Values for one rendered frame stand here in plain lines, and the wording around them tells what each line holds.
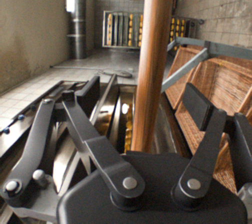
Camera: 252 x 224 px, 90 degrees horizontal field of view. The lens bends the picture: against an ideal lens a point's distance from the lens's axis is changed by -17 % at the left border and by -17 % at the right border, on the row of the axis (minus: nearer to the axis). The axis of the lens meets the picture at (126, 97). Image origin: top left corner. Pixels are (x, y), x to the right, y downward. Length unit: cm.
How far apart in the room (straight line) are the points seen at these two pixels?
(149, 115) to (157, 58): 7
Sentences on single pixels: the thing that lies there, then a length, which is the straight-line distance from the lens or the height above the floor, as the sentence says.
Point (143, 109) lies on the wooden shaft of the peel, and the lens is 18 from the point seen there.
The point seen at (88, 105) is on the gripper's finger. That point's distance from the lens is 16.
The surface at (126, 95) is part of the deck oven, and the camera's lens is 180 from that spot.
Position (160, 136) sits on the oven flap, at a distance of 99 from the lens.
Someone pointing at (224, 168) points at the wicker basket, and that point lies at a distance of 83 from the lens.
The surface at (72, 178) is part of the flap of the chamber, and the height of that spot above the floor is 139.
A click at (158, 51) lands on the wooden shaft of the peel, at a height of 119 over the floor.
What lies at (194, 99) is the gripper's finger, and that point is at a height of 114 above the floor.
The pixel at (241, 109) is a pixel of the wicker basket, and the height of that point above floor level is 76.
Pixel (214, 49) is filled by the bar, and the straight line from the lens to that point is 60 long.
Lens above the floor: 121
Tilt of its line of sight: 2 degrees up
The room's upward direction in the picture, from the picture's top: 86 degrees counter-clockwise
